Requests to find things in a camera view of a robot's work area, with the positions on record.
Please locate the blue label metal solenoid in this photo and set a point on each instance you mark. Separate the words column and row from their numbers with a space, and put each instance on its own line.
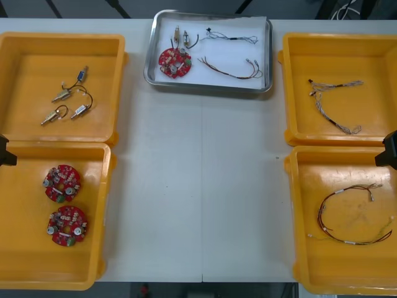
column 81, row 74

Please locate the steel tray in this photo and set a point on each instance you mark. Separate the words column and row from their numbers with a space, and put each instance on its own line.
column 211, row 87

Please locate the round red circuit board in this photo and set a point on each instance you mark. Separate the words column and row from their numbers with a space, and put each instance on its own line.
column 66, row 217
column 63, row 177
column 169, row 60

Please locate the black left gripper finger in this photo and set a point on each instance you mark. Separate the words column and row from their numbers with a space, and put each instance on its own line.
column 3, row 143
column 8, row 159

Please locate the white label metal solenoid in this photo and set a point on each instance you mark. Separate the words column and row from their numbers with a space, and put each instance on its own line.
column 79, row 110

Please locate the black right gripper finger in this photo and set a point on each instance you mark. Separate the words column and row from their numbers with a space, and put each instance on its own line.
column 387, row 159
column 391, row 142

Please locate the black stand leg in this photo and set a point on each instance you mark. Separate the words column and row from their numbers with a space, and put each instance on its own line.
column 54, row 8
column 120, row 9
column 241, row 8

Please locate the yellow-orange plastic bin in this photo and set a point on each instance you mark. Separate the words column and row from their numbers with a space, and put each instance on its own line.
column 310, row 56
column 24, row 254
column 347, row 273
column 31, row 62

